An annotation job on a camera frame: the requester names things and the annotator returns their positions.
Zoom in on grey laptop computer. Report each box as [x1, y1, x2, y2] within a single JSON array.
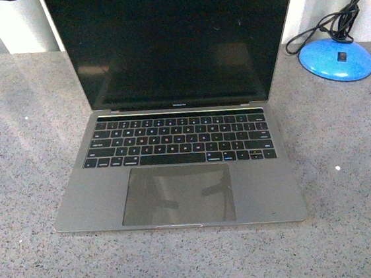
[[41, 0, 308, 233]]

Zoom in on blue desk lamp base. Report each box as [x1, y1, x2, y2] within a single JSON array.
[[298, 39, 371, 82]]

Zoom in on black power cable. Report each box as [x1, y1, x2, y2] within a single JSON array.
[[280, 0, 371, 56]]

